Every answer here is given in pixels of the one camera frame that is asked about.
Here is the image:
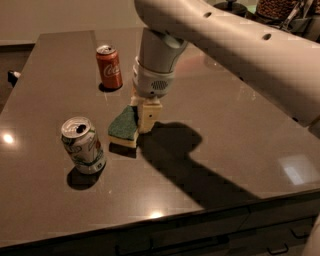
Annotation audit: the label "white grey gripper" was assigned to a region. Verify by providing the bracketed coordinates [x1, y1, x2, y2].
[130, 58, 174, 134]

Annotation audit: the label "green and yellow sponge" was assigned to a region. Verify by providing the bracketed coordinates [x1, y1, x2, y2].
[108, 105, 139, 148]

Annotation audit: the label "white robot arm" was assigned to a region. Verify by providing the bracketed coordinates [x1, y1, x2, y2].
[134, 0, 320, 137]

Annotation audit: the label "orange coca-cola can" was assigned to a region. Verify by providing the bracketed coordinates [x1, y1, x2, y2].
[96, 44, 123, 90]

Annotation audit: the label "white green 7up can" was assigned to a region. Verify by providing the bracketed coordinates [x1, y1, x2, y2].
[61, 117, 106, 175]

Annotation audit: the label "dark object at left edge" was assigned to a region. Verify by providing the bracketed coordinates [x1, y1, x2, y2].
[7, 70, 21, 86]

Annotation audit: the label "glass jar with black lid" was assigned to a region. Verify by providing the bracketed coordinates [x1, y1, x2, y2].
[214, 0, 247, 17]

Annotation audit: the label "jar of nuts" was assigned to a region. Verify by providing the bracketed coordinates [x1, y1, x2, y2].
[256, 0, 298, 20]

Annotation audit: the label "metal whisk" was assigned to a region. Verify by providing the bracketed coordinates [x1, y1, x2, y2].
[279, 0, 305, 33]

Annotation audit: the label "black drawer handle lower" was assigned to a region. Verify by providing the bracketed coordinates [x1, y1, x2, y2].
[267, 244, 289, 256]

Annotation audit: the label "black drawer handle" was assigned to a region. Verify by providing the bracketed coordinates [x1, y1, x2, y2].
[267, 244, 289, 256]
[290, 224, 312, 239]

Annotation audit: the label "black drawer handle right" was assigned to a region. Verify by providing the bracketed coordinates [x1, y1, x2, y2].
[290, 224, 312, 239]

